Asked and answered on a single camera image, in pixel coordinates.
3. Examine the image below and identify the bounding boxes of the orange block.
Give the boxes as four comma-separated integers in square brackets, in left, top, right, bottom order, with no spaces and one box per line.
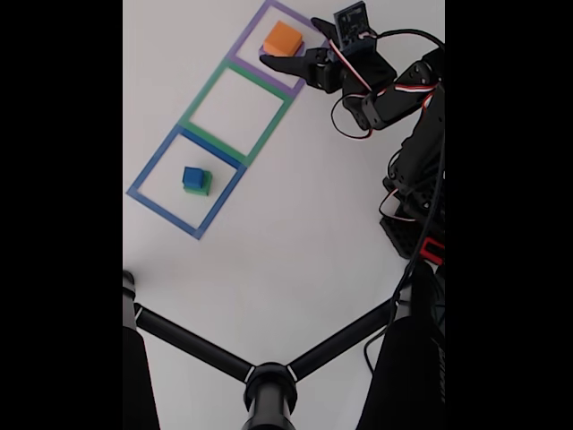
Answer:
[262,20,304,57]

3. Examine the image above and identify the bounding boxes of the large purple block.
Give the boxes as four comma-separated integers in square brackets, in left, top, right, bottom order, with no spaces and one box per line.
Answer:
[258,39,307,58]

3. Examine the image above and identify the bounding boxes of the green cube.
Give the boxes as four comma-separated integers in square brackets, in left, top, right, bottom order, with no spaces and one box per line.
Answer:
[183,169,213,197]

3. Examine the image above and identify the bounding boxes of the small blue cube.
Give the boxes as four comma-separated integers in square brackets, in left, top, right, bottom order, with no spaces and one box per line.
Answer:
[182,166,205,189]

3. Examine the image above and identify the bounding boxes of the purple tape square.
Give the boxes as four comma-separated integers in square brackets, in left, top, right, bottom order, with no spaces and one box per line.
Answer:
[227,0,330,99]

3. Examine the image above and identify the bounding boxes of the green tape square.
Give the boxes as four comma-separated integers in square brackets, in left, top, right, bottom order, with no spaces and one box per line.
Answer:
[178,56,295,168]

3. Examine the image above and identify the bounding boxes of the red clamp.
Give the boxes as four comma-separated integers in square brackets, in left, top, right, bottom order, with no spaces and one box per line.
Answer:
[418,238,446,266]

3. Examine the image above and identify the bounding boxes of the blue tape square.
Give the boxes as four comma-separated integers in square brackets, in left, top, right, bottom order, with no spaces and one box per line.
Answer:
[126,125,247,241]

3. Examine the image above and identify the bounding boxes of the black tripod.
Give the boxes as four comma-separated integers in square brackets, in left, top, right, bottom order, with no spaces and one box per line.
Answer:
[123,268,446,430]

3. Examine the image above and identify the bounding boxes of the red white servo cable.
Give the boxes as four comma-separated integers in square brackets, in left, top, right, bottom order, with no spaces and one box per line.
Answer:
[329,39,442,108]
[378,187,420,224]

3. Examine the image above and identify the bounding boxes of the blue camera circuit board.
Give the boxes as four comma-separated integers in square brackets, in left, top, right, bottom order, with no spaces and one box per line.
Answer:
[332,1,378,55]

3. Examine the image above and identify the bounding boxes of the thin black looped cable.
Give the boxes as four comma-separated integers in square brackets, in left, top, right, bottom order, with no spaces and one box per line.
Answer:
[330,93,375,140]

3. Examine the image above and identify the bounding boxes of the long black cable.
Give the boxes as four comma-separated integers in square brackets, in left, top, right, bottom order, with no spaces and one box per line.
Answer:
[363,29,446,373]

